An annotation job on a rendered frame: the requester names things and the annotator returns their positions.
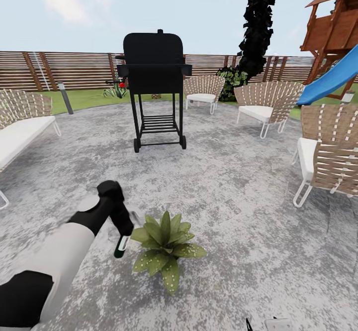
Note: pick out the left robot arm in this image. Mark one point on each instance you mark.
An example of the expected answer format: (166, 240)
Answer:
(38, 288)

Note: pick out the insectifuge atomizer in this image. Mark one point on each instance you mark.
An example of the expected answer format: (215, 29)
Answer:
(121, 246)

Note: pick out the charcoal grill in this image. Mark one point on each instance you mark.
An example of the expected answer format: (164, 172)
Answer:
(154, 64)

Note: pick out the pot plant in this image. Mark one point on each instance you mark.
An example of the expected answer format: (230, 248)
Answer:
(166, 239)

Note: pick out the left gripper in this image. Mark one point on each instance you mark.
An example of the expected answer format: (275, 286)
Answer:
(123, 222)

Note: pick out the tree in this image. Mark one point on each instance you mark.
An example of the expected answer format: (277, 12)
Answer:
(257, 37)

